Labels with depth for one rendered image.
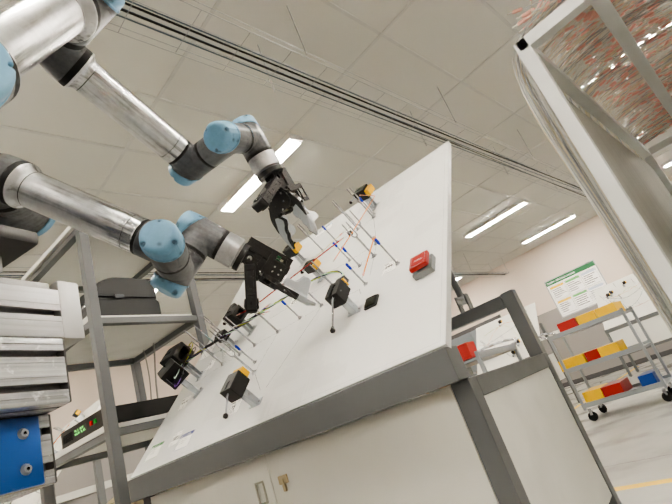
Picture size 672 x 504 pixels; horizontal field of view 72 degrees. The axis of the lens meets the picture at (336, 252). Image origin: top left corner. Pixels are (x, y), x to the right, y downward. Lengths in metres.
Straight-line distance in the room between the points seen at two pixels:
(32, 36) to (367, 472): 0.99
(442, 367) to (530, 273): 11.85
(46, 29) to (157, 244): 0.38
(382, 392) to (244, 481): 0.53
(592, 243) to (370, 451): 11.43
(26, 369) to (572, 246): 12.10
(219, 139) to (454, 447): 0.83
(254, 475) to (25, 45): 1.04
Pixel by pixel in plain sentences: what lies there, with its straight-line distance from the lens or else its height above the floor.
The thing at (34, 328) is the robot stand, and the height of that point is 1.04.
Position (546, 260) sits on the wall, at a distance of 12.60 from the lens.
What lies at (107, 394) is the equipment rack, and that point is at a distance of 1.84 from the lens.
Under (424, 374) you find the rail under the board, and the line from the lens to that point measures 0.93.
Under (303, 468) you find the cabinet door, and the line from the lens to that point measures 1.21.
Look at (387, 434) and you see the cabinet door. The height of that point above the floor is 0.75.
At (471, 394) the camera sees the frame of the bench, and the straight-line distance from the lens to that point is 0.94.
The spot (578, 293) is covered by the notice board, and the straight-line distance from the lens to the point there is 12.37.
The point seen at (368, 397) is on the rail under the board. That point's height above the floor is 0.83.
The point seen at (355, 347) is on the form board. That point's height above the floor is 0.95.
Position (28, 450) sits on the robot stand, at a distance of 0.74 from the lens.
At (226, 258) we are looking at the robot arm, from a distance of 1.07.
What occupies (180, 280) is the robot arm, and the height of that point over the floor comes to 1.18.
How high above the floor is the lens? 0.79
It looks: 20 degrees up
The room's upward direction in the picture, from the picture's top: 20 degrees counter-clockwise
